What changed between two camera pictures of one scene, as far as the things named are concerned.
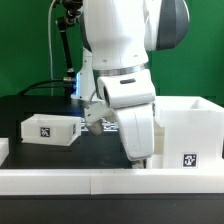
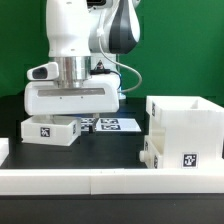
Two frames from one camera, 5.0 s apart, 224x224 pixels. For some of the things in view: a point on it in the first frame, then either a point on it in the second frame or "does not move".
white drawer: [47, 129] does not move
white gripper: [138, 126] -> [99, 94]
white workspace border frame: [106, 181] does not move
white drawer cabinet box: [193, 132] does not move
